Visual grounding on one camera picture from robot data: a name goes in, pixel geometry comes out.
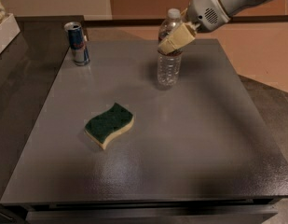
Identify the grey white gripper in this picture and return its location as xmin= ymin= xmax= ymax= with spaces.
xmin=158 ymin=0 xmax=230 ymax=54

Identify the clear plastic water bottle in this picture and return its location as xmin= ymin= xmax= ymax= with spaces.
xmin=158 ymin=8 xmax=182 ymax=89

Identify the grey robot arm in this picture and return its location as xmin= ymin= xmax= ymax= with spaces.
xmin=158 ymin=0 xmax=273 ymax=54

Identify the green and yellow sponge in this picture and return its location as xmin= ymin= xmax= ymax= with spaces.
xmin=85 ymin=103 xmax=134 ymax=150

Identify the blue silver energy drink can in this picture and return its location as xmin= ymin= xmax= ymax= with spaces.
xmin=64 ymin=21 xmax=89 ymax=66

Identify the white box on left counter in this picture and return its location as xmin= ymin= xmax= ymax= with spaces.
xmin=0 ymin=13 xmax=21 ymax=54

